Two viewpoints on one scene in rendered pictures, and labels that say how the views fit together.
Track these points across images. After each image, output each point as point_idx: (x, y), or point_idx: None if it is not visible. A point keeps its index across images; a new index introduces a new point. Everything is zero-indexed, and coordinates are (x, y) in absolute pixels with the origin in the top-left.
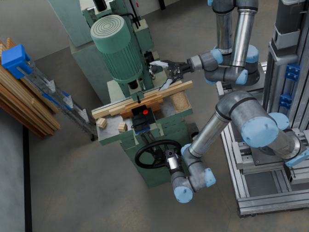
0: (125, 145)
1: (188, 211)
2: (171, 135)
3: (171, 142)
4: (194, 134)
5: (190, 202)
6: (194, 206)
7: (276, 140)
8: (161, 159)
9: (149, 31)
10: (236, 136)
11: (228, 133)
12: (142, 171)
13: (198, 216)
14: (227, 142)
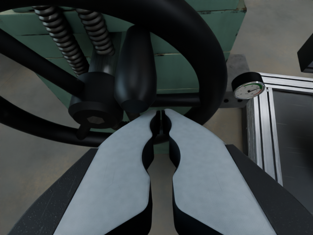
0: (20, 41)
1: (155, 215)
2: (176, 61)
3: (190, 30)
4: (248, 76)
5: (164, 199)
6: (168, 209)
7: None
8: (126, 122)
9: None
10: (278, 119)
11: (266, 110)
12: (93, 129)
13: (170, 229)
14: (261, 124)
